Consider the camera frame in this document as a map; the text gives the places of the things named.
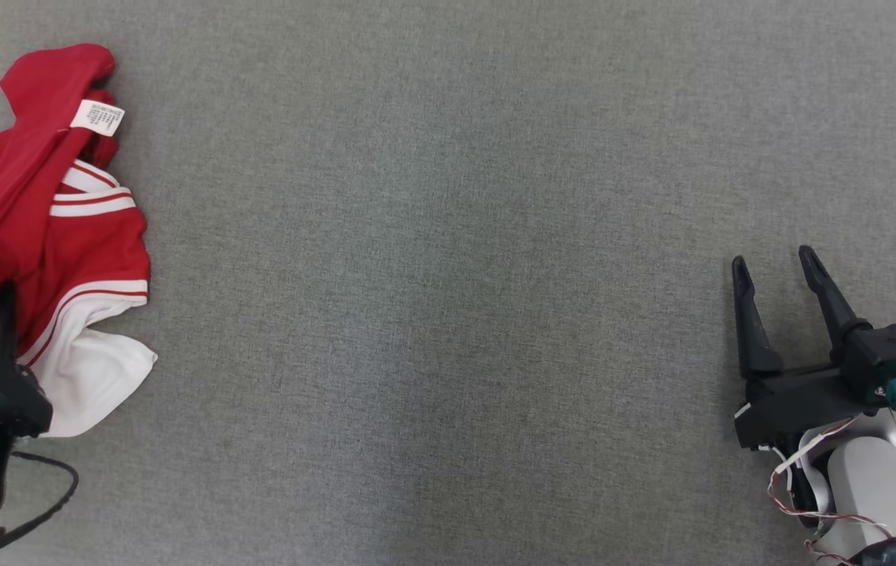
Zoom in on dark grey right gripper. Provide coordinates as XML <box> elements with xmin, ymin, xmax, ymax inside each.
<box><xmin>731</xmin><ymin>245</ymin><xmax>896</xmax><ymax>451</ymax></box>

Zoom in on red and white shirt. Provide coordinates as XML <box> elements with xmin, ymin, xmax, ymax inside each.
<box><xmin>0</xmin><ymin>43</ymin><xmax>159</xmax><ymax>439</ymax></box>

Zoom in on red white right arm wires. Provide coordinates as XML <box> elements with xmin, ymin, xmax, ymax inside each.
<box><xmin>766</xmin><ymin>415</ymin><xmax>896</xmax><ymax>565</ymax></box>

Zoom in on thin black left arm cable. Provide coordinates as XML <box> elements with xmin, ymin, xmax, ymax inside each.
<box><xmin>0</xmin><ymin>450</ymin><xmax>80</xmax><ymax>565</ymax></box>

